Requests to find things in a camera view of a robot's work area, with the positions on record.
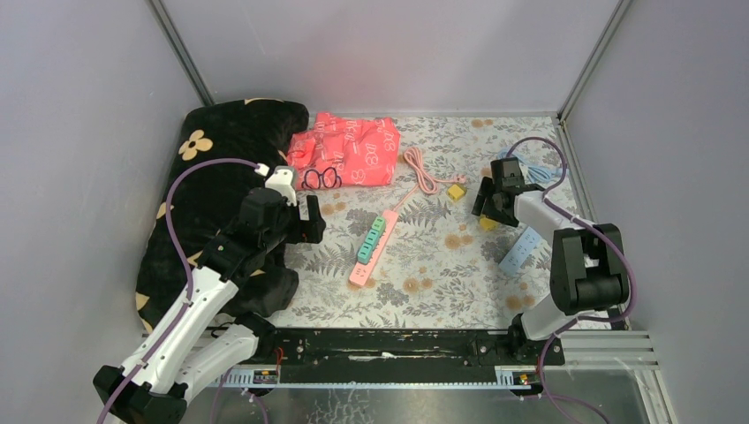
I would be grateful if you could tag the blue-teal USB charger plug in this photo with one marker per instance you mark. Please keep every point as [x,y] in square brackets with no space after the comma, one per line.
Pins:
[366,252]

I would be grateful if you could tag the pink patterned cloth bag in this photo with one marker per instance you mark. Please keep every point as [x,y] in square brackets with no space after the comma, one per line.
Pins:
[363,151]

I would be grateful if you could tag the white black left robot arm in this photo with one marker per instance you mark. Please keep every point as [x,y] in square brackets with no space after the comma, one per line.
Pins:
[157,383]

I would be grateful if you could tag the yellow charger plug near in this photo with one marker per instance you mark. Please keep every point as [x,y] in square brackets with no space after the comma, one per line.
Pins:
[488,224]

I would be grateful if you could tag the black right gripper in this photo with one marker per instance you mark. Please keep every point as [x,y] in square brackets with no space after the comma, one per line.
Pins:
[486,191]

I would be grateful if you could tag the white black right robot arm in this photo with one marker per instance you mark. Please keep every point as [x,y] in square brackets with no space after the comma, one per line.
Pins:
[587,267]

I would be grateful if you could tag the light blue power strip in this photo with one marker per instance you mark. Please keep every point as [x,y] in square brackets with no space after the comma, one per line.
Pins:
[514,260]

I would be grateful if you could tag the floral patterned table mat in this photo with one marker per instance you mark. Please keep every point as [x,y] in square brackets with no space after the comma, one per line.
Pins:
[439,269]

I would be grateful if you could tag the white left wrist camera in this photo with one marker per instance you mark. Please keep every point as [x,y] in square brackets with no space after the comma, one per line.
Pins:
[283,180]

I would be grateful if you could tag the teal USB charger plug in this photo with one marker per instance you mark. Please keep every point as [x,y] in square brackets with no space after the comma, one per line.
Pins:
[373,236]

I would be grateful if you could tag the black eyeglasses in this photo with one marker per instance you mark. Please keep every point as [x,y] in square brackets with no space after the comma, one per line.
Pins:
[314,179]

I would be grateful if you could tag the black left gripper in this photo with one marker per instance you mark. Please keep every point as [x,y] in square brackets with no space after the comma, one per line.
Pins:
[306,230]

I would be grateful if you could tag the yellow USB charger plug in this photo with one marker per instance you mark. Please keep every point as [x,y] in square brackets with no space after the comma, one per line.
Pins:
[456,192]

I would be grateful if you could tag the pink power strip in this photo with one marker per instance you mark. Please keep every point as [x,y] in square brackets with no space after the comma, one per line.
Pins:
[361,273]

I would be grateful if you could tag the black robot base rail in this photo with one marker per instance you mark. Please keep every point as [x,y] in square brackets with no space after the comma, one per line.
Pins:
[471,347]

